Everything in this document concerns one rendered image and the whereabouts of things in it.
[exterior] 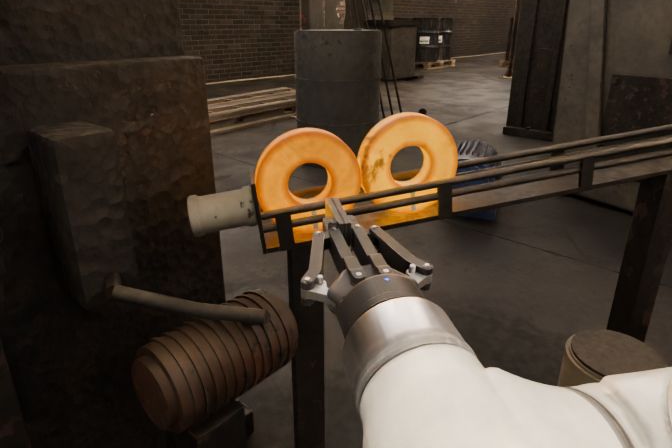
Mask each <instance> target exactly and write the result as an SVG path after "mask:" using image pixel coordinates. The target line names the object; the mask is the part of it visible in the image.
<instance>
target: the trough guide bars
mask: <svg viewBox="0 0 672 448"><path fill-rule="evenodd" d="M668 131H671V135H667V136H661V137H655V138H650V139H644V140H639V141H633V142H628V143H622V144H617V145H611V146H606V147H600V148H595V149H589V150H584V151H578V152H573V153H567V154H565V150H568V149H573V148H579V147H584V146H590V145H596V144H601V143H607V142H612V141H618V140H623V139H629V138H635V137H640V136H646V135H651V134H657V133H662V132H668ZM666 145H669V149H666V150H660V151H655V152H650V153H644V154H639V155H633V156H628V157H623V158H617V159H612V160H607V161H601V162H596V163H594V162H595V159H596V158H601V157H607V156H612V155H617V154H623V153H628V152H634V151H639V150H644V149H650V148H655V147H661V146H666ZM551 152H552V156H551V157H545V158H540V159H534V160H529V161H523V162H517V163H512V164H506V165H501V166H495V167H490V168H484V169H479V170H473V171H468V172H462V173H457V174H456V175H455V177H450V178H445V179H439V180H434V181H428V182H423V183H417V184H412V185H406V186H401V187H395V188H390V189H384V190H379V191H373V192H368V193H365V192H364V190H363V191H360V192H359V194H357V195H352V196H346V197H341V198H338V199H339V201H340V203H341V205H342V206H343V205H348V204H353V203H359V202H364V201H370V200H375V199H380V198H386V197H391V196H396V195H402V194H407V193H413V192H418V191H423V190H429V189H434V188H437V192H436V193H431V194H425V195H420V196H415V197H409V198H404V199H399V200H393V201H388V202H383V203H377V204H372V205H366V206H361V207H356V208H350V209H345V212H346V214H347V215H353V216H357V215H362V214H368V213H373V212H378V211H383V210H389V209H394V208H399V207H404V206H410V205H415V204H420V203H425V202H431V201H436V200H437V207H438V215H439V220H442V219H447V218H452V197H457V196H462V195H467V194H473V193H478V192H483V191H488V190H494V189H499V188H504V187H509V186H515V185H520V184H525V183H530V182H536V181H541V180H546V179H551V178H557V177H562V176H567V175H572V174H578V173H579V183H578V187H580V191H579V192H583V191H588V190H592V182H593V172H594V170H599V169H604V168H609V167H614V166H620V165H625V164H630V163H635V162H641V161H646V160H651V159H656V158H662V157H667V156H672V124H669V125H664V126H658V127H652V128H647V129H641V130H635V131H630V132H624V133H618V134H613V135H607V136H602V137H596V138H590V139H585V140H579V141H573V142H568V143H562V144H556V145H551V146H545V147H539V148H534V149H528V150H522V151H517V152H511V153H505V154H500V155H494V156H488V157H483V158H477V159H471V160H466V161H460V162H458V165H457V169H462V168H468V167H473V166H479V165H484V164H490V163H495V162H501V161H507V160H512V159H518V158H523V157H529V156H534V155H540V154H545V153H551ZM574 162H580V166H575V167H569V168H564V164H569V163H574ZM547 167H551V171H548V172H543V173H537V174H532V175H527V176H521V177H516V178H511V179H505V180H500V181H495V182H489V183H484V184H479V185H473V186H468V187H463V188H457V189H452V185H456V184H461V183H467V182H472V181H477V180H483V179H488V178H493V177H499V176H504V175H510V174H515V173H520V172H526V171H531V170H537V169H542V168H547ZM420 170H421V168H420V169H415V170H409V171H403V172H398V173H392V174H391V175H392V178H393V179H394V180H401V179H406V178H412V177H415V176H416V175H417V174H418V173H419V172H420ZM325 187H326V185H324V186H318V187H313V188H307V189H301V190H296V191H290V192H291V193H292V194H293V195H294V196H296V197H298V198H300V197H306V196H312V195H317V194H320V193H321V192H322V191H323V190H324V188H325ZM321 209H325V200H324V201H319V202H313V203H308V204H302V205H297V206H291V207H286V208H280V209H275V210H269V211H263V209H260V214H261V219H262V220H267V219H273V218H275V221H276V223H270V224H265V225H263V231H264V233H268V232H273V231H277V233H278V239H279V245H280V251H286V250H291V249H296V248H295V241H294V235H293V228H294V227H299V226H305V225H310V224H315V223H320V222H322V220H323V218H325V213H324V214H318V215H313V216H308V217H302V218H297V219H292V220H291V215H294V214H299V213H305V212H310V211H316V210H321Z"/></svg>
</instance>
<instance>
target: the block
mask: <svg viewBox="0 0 672 448"><path fill-rule="evenodd" d="M26 138H27V142H28V146H29V151H30V155H31V160H32V164H33V168H34V173H35V177H36V182H37V186H38V190H39V195H40V199H41V203H42V208H43V212H44V217H45V221H46V225H47V230H48V234H49V239H50V243H51V247H52V252H53V256H54V261H55V265H56V269H57V274H58V278H59V282H60V286H61V287H62V288H63V289H64V290H65V291H66V292H67V293H68V294H69V295H70V296H72V297H73V298H74V299H75V300H76V301H77V302H78V303H79V304H80V305H81V306H83V307H84V308H85V309H86V310H92V309H97V308H99V307H101V306H104V305H106V304H109V303H111V302H113V301H114V300H110V299H111V298H108V297H107V296H106V295H105V292H104V281H105V277H106V275H108V274H109V273H110V272H116V273H118V274H119V275H120V277H121V285H122V286H126V287H131V288H135V289H139V287H140V283H139V276H138V270H137V264H136V258H135V252H134V246H133V239H132V233H131V227H130V221H129V215H128V209H127V202H126V196H125V190H124V184H123V178H122V171H121V165H120V159H119V153H118V147H117V141H116V135H115V134H114V132H113V131H112V129H108V128H105V127H102V126H99V125H96V124H93V123H89V122H86V121H82V120H78V121H71V122H63V123H56V124H49V125H42V126H35V127H33V128H31V129H29V130H28V132H27V137H26Z"/></svg>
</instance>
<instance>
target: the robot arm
mask: <svg viewBox="0 0 672 448"><path fill-rule="evenodd" d="M322 231H323V232H322ZM322 231H315V232H314V233H313V238H312V247H311V255H310V263H309V270H308V271H307V272H306V273H305V275H304V276H303V277H302V279H301V303H302V304H303V305H305V306H310V305H312V304H313V303H314V302H315V300H316V301H320V302H324V303H327V307H328V309H329V310H330V311H331V312H332V313H334V314H335V315H336V316H337V318H338V322H339V325H340V328H341V330H342V333H343V336H344V339H345V341H344V346H343V352H342V357H343V364H344V367H345V370H346V373H347V376H348V379H349V382H350V385H351V388H352V391H353V395H354V400H355V405H356V409H357V412H358V414H359V416H360V418H361V421H362V425H363V448H672V367H667V368H661V369H654V370H647V371H641V372H633V373H625V374H617V375H609V376H605V377H603V379H602V380H601V381H600V382H599V383H588V384H583V385H579V386H573V387H558V386H551V385H545V384H541V383H537V382H534V381H530V380H527V379H524V378H521V377H518V376H516V375H513V374H510V373H508V372H506V371H503V370H501V369H499V368H493V367H489V368H486V369H485V368H484V367H483V366H482V364H481V363H480V362H479V361H478V359H477V357H476V355H475V353H474V351H473V350H472V349H471V347H470V346H469V345H468V344H467V343H466V342H465V341H464V339H463V338H462V336H461V335H460V333H459V332H458V330H457V329H456V327H455V326H454V325H453V323H452V322H451V320H450V319H449V317H448V316H447V314H446V313H445V312H444V310H443V309H441V308H440V307H439V306H438V305H436V304H434V303H433V302H431V301H429V300H426V299H425V297H424V295H423V294H422V292H421V291H420V289H421V290H424V291H427V290H429V289H430V288H431V280H432V271H433V266H432V265H431V264H430V263H427V262H425V261H423V260H421V259H419V258H416V257H415V256H414V255H412V254H411V253H410V252H409V251H408V250H406V249H405V248H404V247H403V246H402V245H400V244H399V243H398V242H397V241H396V240H395V239H393V238H392V237H391V236H390V235H389V234H387V233H386V232H385V231H384V230H383V229H381V228H380V227H379V226H376V225H372V226H370V227H369V229H365V228H363V226H362V225H360V224H358V222H357V220H356V218H355V217H354V216H353V215H347V214H346V212H345V210H344V209H343V207H342V205H341V203H340V201H339V199H338V198H337V197H334V198H325V218H323V220H322ZM349 246H351V252H352V250H353V252H354V253H355V255H356V257H357V259H358V261H359V263H360V265H361V266H360V265H359V263H358V261H357V259H356V257H355V256H352V254H351V252H350V250H349ZM327 249H329V251H330V254H331V256H332V259H333V261H334V263H335V266H336V268H337V271H338V273H339V276H338V277H337V278H336V280H335V281H334V282H333V284H332V285H331V286H330V288H327V287H326V281H324V280H323V263H324V250H327Z"/></svg>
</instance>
